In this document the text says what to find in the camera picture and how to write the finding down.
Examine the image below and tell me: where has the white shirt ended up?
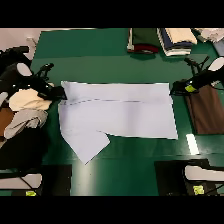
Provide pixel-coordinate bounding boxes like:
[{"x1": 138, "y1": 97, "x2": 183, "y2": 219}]
[{"x1": 57, "y1": 80, "x2": 179, "y2": 166}]

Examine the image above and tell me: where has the brown garment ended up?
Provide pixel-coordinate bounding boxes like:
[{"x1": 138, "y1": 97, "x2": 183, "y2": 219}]
[{"x1": 184, "y1": 84, "x2": 224, "y2": 136}]

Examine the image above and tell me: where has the orange-brown garment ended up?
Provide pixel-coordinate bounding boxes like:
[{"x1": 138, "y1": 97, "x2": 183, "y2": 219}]
[{"x1": 0, "y1": 106, "x2": 16, "y2": 138}]

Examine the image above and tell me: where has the dark blue folded garment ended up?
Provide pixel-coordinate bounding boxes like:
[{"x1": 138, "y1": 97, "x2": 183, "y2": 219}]
[{"x1": 157, "y1": 28, "x2": 195, "y2": 52}]

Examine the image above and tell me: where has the dark green garment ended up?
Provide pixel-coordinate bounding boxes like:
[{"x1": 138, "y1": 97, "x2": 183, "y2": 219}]
[{"x1": 127, "y1": 27, "x2": 161, "y2": 52}]

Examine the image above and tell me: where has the red garment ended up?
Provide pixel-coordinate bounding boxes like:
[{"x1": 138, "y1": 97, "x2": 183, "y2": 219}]
[{"x1": 132, "y1": 44, "x2": 160, "y2": 55}]

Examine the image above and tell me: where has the cream folded garment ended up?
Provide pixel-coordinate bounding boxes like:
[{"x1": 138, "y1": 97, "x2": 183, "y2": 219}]
[{"x1": 164, "y1": 27, "x2": 199, "y2": 45}]

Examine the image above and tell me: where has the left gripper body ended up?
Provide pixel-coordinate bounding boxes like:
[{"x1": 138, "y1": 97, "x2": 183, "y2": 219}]
[{"x1": 37, "y1": 85, "x2": 68, "y2": 101}]

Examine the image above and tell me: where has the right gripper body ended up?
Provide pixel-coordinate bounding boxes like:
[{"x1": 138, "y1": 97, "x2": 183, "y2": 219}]
[{"x1": 169, "y1": 79, "x2": 198, "y2": 97}]

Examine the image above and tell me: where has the white folded garment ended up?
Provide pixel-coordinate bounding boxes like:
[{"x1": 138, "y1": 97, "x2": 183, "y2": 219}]
[{"x1": 164, "y1": 47, "x2": 193, "y2": 57}]

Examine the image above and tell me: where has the black garment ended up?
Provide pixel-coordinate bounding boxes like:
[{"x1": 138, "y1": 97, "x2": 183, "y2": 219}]
[{"x1": 0, "y1": 125, "x2": 52, "y2": 172}]

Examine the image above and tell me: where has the grey garment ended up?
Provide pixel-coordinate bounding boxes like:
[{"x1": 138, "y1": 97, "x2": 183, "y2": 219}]
[{"x1": 3, "y1": 108, "x2": 49, "y2": 140}]

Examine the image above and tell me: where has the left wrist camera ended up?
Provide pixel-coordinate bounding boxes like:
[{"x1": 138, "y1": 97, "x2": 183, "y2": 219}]
[{"x1": 37, "y1": 62, "x2": 55, "y2": 81}]

